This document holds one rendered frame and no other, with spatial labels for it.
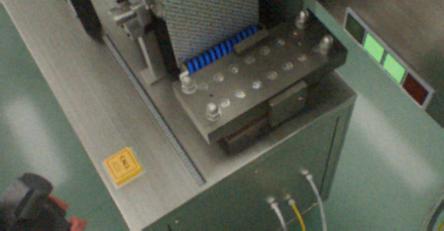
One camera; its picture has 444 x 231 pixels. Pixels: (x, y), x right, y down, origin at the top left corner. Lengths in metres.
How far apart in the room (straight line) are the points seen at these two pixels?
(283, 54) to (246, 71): 0.10
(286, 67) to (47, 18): 0.75
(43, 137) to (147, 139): 1.22
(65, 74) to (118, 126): 0.23
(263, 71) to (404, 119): 1.26
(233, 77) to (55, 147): 1.37
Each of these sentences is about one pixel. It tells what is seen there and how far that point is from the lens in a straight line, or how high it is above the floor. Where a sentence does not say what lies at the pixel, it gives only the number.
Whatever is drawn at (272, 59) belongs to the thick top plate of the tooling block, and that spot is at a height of 1.03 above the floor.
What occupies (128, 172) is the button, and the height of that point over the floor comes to 0.92.
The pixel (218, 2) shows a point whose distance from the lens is 1.23.
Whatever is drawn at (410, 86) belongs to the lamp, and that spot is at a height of 1.18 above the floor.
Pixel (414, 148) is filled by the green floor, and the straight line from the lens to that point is 2.40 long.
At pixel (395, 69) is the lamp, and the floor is 1.19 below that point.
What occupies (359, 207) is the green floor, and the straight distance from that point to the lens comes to 2.25.
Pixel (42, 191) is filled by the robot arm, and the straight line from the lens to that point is 0.99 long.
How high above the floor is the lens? 2.11
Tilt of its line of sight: 60 degrees down
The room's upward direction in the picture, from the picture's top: 9 degrees counter-clockwise
